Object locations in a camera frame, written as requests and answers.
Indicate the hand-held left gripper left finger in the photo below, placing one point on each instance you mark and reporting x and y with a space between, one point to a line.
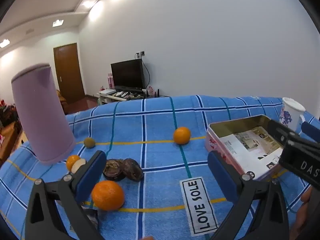
91 175

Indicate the printed paper leaflet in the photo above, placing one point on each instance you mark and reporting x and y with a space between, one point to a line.
250 147

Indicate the white television stand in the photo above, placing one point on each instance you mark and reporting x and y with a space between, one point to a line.
105 98

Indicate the black television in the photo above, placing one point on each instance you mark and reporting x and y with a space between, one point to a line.
127 73

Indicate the small olive-brown round fruit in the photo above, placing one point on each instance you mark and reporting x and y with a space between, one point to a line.
89 142

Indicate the large orange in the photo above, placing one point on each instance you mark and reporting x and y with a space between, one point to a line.
108 195

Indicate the square ceiling light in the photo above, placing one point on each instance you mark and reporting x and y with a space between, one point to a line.
3 43
58 23

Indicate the pink carton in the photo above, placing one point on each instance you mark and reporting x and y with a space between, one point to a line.
110 81

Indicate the blue checkered blanket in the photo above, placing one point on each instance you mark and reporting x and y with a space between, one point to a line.
155 120

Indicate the pink metal tin box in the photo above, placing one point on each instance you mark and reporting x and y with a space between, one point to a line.
213 143

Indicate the brown leather sofa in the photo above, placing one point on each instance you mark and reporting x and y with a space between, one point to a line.
62 102

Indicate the white floral mug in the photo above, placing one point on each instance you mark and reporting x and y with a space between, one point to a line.
290 115

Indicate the dark wrinkled passion fruit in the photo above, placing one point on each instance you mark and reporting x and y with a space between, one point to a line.
133 169
113 170

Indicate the white flat set-top box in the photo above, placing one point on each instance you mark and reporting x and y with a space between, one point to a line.
107 91

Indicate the wall power socket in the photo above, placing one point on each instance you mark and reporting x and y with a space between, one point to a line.
140 54

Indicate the person's right hand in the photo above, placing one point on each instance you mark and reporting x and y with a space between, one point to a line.
303 212

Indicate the purple cylindrical bottle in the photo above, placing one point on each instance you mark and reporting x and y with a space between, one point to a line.
42 117

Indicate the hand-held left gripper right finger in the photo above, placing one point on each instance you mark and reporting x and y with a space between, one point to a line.
220 177

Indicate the wooden side cabinet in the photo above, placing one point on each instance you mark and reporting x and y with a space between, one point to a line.
10 140

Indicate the small orange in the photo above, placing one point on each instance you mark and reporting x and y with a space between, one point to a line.
70 161

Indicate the brown wooden door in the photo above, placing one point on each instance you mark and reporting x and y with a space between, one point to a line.
67 72

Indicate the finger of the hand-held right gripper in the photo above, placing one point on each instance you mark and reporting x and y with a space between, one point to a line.
311 131
280 131

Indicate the black router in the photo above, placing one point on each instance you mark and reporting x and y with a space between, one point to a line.
158 93

